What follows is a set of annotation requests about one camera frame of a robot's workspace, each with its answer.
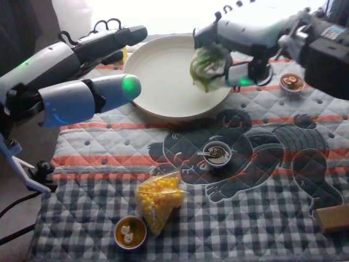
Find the small bowl with egg soup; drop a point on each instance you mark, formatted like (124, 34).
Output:
(291, 83)

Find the green white cup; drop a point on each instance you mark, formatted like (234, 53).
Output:
(207, 68)

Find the small bowl with green soup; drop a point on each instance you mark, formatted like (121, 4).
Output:
(216, 155)

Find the wooden block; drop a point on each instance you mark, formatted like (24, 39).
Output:
(332, 218)

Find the grey quilt with bear print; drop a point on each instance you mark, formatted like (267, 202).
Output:
(245, 223)

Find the cream round plate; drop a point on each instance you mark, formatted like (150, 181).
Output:
(163, 82)

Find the small bowl with dumpling soup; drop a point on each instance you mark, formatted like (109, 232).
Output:
(130, 232)

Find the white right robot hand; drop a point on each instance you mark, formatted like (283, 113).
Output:
(251, 32)

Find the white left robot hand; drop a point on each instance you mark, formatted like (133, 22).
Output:
(68, 101)

